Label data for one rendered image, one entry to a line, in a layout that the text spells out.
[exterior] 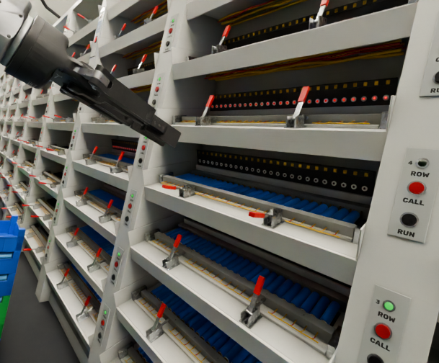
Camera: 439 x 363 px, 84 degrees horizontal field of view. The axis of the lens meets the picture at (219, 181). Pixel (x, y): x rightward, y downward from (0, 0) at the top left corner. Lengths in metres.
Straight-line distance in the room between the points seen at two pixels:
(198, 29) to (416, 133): 0.73
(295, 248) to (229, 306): 0.21
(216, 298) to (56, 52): 0.51
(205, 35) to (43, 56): 0.69
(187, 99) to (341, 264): 0.68
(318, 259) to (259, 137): 0.26
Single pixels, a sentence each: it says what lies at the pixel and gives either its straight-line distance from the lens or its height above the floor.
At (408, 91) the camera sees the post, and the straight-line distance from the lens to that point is 0.46.
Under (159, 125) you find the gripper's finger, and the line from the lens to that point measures 0.41.
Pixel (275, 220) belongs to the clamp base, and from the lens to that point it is 0.49.
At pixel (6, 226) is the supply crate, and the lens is 1.32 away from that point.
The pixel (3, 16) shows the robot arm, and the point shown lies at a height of 0.91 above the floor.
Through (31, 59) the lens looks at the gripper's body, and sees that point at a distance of 0.36.
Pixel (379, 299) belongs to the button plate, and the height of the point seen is 0.69.
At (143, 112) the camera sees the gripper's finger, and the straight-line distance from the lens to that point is 0.37.
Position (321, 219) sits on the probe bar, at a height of 0.78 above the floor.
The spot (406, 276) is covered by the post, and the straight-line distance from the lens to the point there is 0.42.
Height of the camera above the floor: 0.80
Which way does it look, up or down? level
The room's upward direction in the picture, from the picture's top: 13 degrees clockwise
